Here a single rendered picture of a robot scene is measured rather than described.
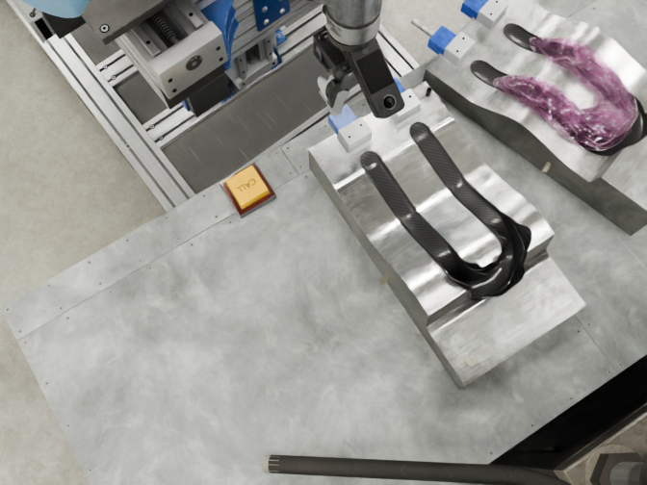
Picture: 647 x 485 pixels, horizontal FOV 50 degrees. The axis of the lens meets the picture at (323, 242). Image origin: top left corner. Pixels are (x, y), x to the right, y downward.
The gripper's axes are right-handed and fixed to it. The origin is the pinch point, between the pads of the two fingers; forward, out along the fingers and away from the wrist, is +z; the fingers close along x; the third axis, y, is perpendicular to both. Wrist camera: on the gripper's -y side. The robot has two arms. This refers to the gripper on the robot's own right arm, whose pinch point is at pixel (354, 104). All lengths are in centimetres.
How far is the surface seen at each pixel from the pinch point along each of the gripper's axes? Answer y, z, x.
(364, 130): -1.4, 9.2, -1.5
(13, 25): 129, 101, 49
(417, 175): -12.8, 12.4, -5.7
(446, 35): 8.8, 14.0, -27.7
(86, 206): 58, 101, 58
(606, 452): -71, 22, -7
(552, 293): -43.0, 14.8, -13.9
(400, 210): -16.5, 13.1, 0.5
